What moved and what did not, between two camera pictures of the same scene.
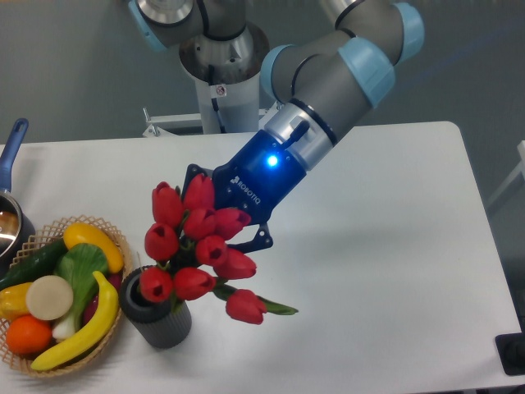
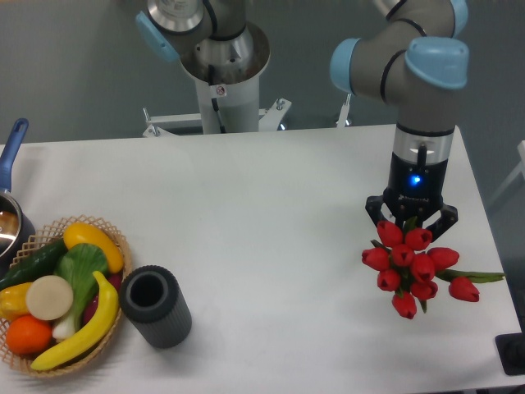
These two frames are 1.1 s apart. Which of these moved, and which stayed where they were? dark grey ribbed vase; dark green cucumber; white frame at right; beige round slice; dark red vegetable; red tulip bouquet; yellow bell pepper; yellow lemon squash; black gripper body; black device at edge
Moved: red tulip bouquet; black gripper body
Stayed: yellow bell pepper; dark green cucumber; dark red vegetable; white frame at right; dark grey ribbed vase; yellow lemon squash; black device at edge; beige round slice
